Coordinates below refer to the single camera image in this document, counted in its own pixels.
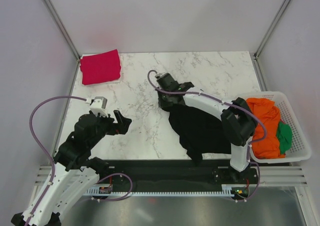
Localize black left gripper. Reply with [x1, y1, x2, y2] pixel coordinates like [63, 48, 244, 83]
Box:
[88, 109, 132, 148]

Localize black t shirt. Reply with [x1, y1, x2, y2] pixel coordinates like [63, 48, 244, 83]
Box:
[157, 92, 231, 166]

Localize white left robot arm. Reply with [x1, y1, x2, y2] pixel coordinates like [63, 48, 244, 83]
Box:
[11, 110, 132, 226]

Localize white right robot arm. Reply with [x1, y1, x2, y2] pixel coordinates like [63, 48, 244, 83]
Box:
[155, 73, 258, 183]

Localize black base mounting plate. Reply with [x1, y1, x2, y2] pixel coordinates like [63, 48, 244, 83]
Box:
[99, 160, 258, 192]

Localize folded magenta t shirt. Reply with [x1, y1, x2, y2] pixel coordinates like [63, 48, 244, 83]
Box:
[79, 49, 123, 86]

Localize orange t shirt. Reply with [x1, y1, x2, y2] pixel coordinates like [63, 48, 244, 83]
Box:
[246, 98, 285, 159]

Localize green t shirt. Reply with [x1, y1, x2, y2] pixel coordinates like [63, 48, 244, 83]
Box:
[276, 121, 293, 154]

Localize white plastic laundry basket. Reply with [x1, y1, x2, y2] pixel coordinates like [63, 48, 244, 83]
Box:
[239, 91, 312, 164]

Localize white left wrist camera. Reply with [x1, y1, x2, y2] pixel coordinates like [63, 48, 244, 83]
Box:
[89, 96, 109, 117]

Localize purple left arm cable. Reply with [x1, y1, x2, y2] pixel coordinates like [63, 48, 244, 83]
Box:
[23, 96, 133, 226]

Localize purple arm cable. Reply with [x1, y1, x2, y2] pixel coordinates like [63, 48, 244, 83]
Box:
[23, 96, 133, 226]
[147, 70, 262, 203]

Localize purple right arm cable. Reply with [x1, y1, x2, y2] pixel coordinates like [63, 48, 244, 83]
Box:
[147, 70, 262, 203]

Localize white slotted cable duct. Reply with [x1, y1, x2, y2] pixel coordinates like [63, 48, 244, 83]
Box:
[83, 185, 250, 197]

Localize aluminium front rail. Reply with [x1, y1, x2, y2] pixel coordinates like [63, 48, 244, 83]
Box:
[34, 166, 307, 187]

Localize left aluminium frame post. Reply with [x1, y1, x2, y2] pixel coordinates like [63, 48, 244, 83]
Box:
[34, 0, 83, 59]

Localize aluminium frame post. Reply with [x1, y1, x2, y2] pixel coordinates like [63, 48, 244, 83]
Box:
[34, 0, 83, 59]
[252, 0, 301, 59]

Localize right aluminium frame post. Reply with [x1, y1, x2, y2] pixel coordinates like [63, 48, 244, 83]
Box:
[252, 0, 301, 59]

